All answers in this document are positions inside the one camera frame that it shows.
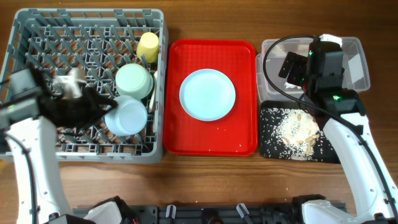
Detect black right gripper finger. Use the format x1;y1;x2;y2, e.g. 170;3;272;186
279;52;298;78
287;55;308;86

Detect small green bowl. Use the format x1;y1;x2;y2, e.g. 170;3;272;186
104;95;147;136

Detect rice and food scraps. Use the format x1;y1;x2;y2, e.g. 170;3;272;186
261;107;336;161

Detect white plastic fork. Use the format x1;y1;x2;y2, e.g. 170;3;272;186
148;72;157;113

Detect light blue plate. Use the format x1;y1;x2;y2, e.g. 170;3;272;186
179;68;236;121

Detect yellow plastic cup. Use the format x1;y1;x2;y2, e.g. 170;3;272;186
136;32;159;63

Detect white napkin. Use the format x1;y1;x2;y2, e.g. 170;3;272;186
284;82;302;90

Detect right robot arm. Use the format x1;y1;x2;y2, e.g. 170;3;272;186
281;36;397;223

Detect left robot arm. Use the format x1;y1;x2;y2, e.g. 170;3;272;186
1;67;138;223

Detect grey dishwasher rack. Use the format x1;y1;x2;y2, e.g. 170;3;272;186
1;9;169;164

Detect clear plastic bin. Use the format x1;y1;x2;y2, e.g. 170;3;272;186
256;37;371;103

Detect black tray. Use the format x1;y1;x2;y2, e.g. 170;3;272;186
258;100;343;164

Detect red plastic tray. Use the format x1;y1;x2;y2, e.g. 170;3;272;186
163;39;258;156

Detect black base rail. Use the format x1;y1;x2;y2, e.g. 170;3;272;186
71;202;348;224

